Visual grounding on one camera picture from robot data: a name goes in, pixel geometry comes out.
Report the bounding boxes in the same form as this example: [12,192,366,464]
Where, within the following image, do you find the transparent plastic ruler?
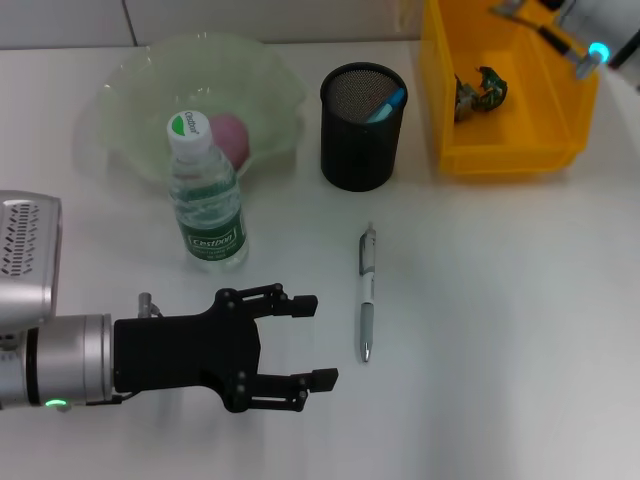
[488,0,599,80]

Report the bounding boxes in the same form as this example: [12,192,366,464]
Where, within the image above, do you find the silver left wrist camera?
[0,191,64,332]

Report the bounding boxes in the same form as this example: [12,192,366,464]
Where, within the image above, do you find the green plastic wrapper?
[453,66,509,123]

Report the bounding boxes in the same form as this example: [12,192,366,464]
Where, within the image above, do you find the thin right gripper cable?
[607,27,640,72]

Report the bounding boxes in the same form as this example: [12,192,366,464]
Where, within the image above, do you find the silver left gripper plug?
[138,292,164,319]

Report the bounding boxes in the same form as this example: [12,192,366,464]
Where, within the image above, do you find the yellow plastic bin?
[418,0,600,176]

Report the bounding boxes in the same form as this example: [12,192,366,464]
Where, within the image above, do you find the thin black left gripper cable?
[69,391,140,408]

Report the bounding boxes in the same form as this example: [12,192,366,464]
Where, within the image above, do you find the green glass fruit plate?
[74,32,307,190]

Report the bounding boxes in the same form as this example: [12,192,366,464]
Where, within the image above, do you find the black mesh pen holder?
[319,62,410,193]

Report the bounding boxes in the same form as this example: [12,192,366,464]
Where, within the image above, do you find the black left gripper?
[113,282,341,415]

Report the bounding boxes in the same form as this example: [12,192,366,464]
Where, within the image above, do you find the blue scissors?
[367,88,407,124]

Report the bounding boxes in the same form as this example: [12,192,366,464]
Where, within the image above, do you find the pink peach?
[207,113,251,170]

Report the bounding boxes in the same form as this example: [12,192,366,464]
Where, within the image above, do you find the clear green-label water bottle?
[166,110,250,274]

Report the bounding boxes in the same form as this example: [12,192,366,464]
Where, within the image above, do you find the white grey ballpoint pen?
[357,221,378,364]

